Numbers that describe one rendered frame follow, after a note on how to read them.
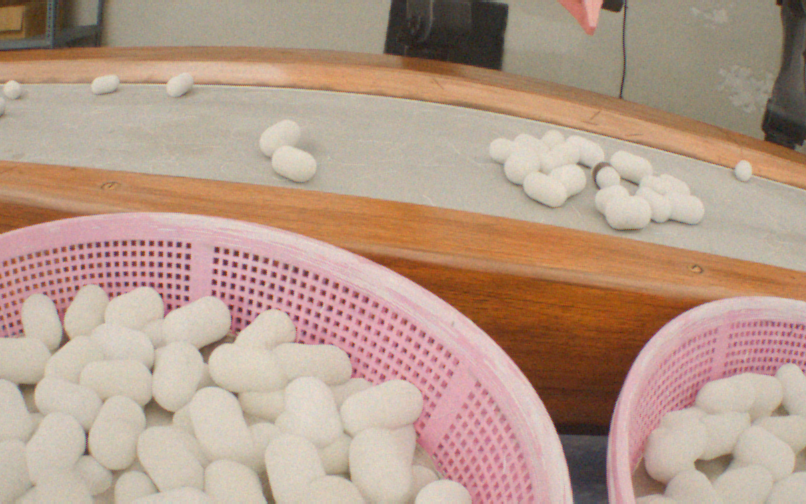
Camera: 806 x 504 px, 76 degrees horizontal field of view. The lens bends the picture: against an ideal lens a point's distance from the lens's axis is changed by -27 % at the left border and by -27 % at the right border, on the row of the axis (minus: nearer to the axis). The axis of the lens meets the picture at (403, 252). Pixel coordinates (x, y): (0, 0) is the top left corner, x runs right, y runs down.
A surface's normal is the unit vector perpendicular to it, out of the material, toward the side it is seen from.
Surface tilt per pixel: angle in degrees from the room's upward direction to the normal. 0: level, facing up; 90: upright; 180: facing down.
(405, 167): 0
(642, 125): 45
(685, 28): 90
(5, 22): 80
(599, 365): 90
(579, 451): 0
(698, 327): 75
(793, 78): 56
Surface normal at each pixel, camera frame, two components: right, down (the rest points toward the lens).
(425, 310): -0.69, -0.03
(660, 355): 0.71, 0.14
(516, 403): -0.89, -0.22
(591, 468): 0.12, -0.89
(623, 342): -0.07, 0.44
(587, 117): 0.04, -0.32
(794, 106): -0.35, -0.22
